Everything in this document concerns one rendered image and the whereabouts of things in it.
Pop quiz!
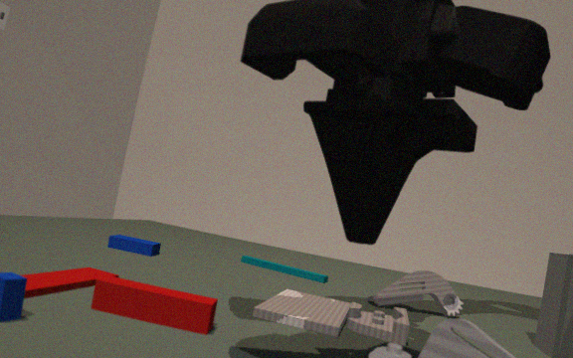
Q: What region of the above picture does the red rectangular block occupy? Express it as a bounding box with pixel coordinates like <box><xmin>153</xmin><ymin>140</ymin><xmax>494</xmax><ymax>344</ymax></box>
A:
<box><xmin>92</xmin><ymin>275</ymin><xmax>218</xmax><ymax>334</ymax></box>

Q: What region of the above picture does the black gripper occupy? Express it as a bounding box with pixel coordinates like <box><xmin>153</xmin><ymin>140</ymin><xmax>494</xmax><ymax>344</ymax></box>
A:
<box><xmin>241</xmin><ymin>0</ymin><xmax>478</xmax><ymax>245</ymax></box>

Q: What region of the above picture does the teal flat bar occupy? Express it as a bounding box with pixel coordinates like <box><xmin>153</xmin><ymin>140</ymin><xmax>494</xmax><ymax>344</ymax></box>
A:
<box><xmin>241</xmin><ymin>257</ymin><xmax>328</xmax><ymax>283</ymax></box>

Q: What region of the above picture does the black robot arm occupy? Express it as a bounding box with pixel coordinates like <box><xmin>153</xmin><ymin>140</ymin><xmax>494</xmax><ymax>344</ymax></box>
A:
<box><xmin>402</xmin><ymin>0</ymin><xmax>550</xmax><ymax>110</ymax></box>

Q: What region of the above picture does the red flat bar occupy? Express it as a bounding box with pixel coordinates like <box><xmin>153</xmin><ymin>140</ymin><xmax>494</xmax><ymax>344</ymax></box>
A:
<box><xmin>22</xmin><ymin>268</ymin><xmax>119</xmax><ymax>298</ymax></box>

